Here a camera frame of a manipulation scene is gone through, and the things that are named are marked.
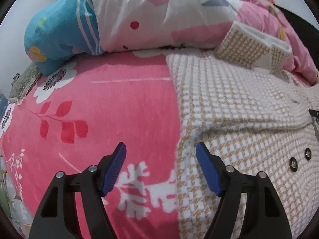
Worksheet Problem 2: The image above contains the beige houndstooth knit coat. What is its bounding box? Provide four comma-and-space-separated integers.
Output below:
166, 22, 318, 238

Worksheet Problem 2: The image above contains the black bed headboard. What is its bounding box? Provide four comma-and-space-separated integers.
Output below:
276, 5, 319, 68

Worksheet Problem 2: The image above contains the pink floral fleece blanket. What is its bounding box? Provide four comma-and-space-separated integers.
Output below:
1, 51, 179, 238

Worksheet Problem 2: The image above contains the grey green folded cloth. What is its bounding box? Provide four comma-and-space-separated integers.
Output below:
9, 63, 42, 105

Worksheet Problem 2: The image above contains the pink and blue quilt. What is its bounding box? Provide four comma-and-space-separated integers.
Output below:
24, 0, 318, 84

